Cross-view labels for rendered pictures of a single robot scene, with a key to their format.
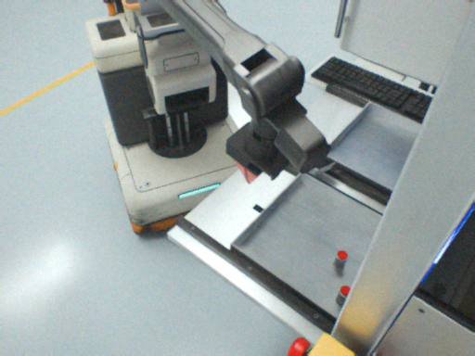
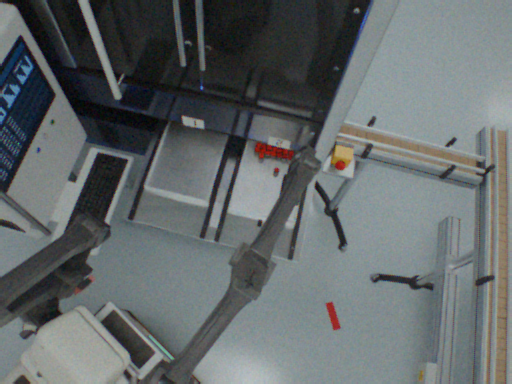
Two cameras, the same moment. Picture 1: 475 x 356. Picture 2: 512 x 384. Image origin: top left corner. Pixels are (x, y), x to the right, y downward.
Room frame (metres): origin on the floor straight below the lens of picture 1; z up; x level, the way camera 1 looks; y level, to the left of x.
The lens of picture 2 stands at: (0.93, 0.37, 2.45)
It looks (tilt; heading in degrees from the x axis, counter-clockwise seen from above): 67 degrees down; 234
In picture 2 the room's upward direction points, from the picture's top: 11 degrees clockwise
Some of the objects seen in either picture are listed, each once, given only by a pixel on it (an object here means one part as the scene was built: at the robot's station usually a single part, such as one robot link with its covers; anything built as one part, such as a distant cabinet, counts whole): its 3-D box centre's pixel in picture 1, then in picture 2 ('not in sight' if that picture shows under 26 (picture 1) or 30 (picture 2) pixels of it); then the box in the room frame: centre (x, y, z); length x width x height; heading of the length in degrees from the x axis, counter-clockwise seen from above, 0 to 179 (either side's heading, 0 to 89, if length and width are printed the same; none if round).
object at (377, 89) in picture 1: (374, 87); (95, 197); (1.14, -0.45, 0.82); 0.40 x 0.14 x 0.02; 50
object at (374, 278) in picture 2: not in sight; (413, 284); (-0.23, 0.45, 0.07); 0.50 x 0.08 x 0.14; 141
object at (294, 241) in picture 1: (334, 251); (271, 176); (0.46, -0.20, 0.90); 0.34 x 0.26 x 0.04; 51
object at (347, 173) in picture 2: not in sight; (339, 161); (0.16, -0.16, 0.87); 0.14 x 0.13 x 0.02; 51
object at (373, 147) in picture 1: (404, 159); (188, 157); (0.73, -0.42, 0.90); 0.34 x 0.26 x 0.04; 51
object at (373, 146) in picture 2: not in sight; (407, 150); (-0.11, -0.06, 0.92); 0.69 x 0.16 x 0.16; 141
